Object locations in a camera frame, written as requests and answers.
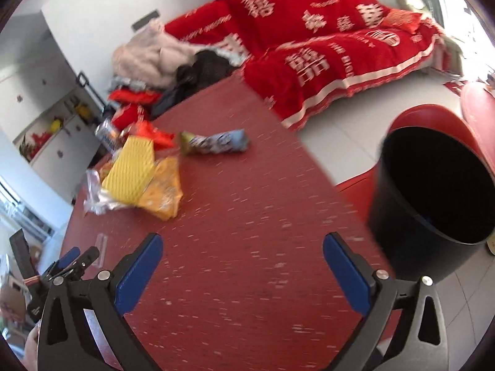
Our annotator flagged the black camera box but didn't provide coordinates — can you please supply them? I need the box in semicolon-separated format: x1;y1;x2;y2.
9;229;38;279

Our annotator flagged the white sideboard cabinet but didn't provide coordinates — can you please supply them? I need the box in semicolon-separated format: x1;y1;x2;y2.
13;87;100;203

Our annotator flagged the small red embroidered cushion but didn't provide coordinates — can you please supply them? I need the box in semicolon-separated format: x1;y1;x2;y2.
380;8;422;34

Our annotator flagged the clear plastic bag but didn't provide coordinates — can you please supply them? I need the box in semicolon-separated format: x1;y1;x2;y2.
83;170;131;215

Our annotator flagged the red round coffee table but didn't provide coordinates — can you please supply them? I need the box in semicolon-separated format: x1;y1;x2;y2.
460;81;495;173

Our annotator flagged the red dotted plastic bag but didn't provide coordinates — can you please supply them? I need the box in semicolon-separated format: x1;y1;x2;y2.
128;121;175;151

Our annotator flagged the orange snack wrapper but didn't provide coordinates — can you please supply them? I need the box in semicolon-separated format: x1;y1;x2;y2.
137;156;183;221

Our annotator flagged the blue a2 milk pouch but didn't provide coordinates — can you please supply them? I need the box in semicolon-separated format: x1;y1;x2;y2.
179;129;249;154

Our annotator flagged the pink fluffy coat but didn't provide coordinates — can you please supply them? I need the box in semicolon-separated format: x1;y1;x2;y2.
112;19;201;89

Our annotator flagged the silver drink can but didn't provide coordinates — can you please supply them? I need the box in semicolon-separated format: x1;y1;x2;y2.
95;119;122;154

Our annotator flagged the black upright vacuum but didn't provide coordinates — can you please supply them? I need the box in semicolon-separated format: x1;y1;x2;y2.
75;71;107;114

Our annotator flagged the person left hand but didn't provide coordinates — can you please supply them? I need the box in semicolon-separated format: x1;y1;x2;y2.
22;324;39;371

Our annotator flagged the black round trash bin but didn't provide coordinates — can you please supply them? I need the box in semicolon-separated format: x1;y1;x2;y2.
368;126;494;281

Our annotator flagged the red covered sofa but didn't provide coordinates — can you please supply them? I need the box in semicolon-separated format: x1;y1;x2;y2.
165;0;441;130

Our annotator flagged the red curved stool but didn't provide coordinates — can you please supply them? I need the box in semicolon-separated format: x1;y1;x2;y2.
337;104;494;229

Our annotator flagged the black clothing pile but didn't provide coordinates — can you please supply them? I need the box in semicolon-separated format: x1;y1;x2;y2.
148;49;237;120

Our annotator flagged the beige armchair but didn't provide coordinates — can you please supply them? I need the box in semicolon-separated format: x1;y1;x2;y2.
395;0;464;78

